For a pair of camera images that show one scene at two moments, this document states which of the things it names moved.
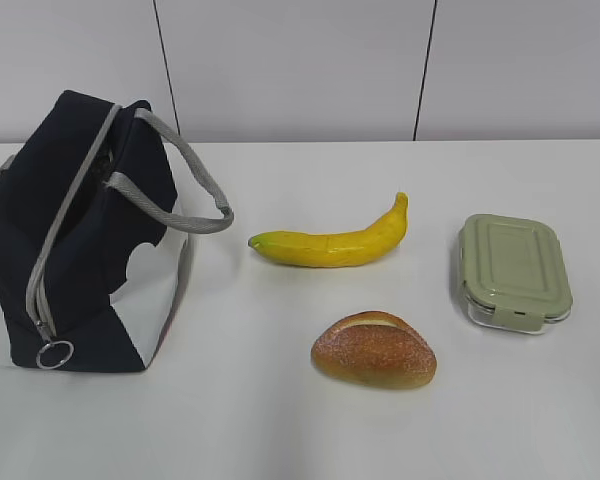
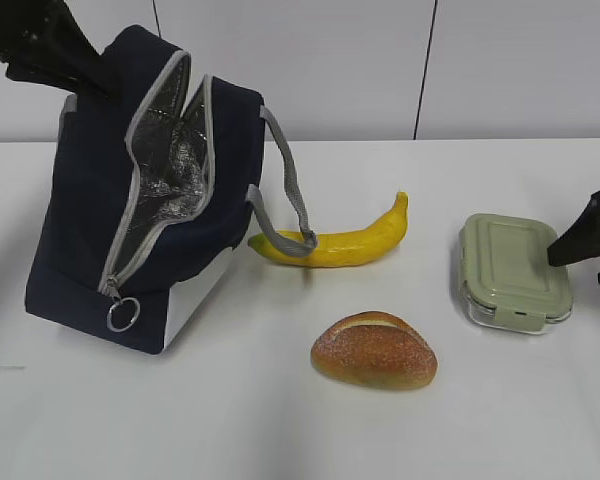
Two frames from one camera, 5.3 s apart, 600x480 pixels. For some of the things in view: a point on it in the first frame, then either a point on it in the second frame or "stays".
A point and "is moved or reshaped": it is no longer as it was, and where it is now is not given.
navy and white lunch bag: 83,233 is moved or reshaped
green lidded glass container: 512,273 stays
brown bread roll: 375,348 stays
